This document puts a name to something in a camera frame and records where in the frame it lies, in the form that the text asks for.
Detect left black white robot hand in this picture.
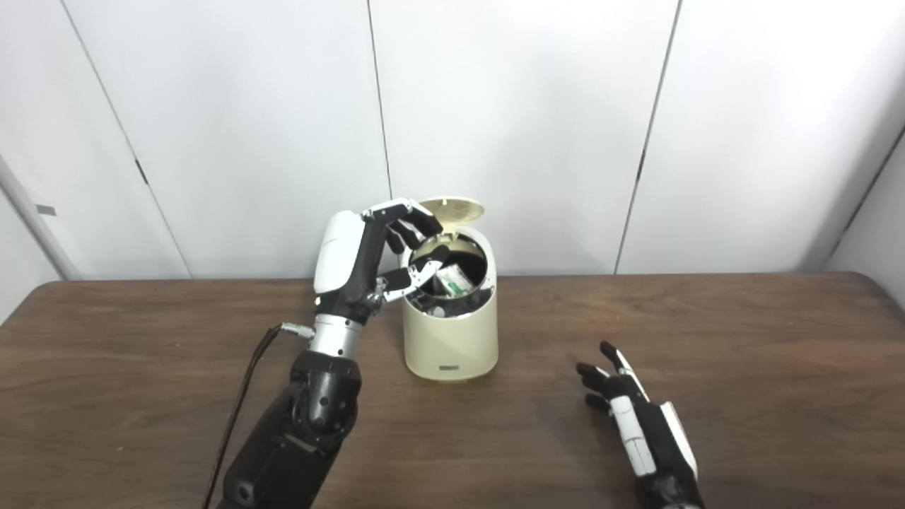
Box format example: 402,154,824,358
313,198,453,326

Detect cream round bin lid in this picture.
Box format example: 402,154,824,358
417,197,486,230

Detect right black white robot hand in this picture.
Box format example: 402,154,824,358
576,341,704,509

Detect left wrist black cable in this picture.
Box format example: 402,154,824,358
202,322,315,509

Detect white green milk carton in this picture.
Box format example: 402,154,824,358
435,265,473,298

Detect cream-colored bin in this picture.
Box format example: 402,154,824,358
402,197,499,382

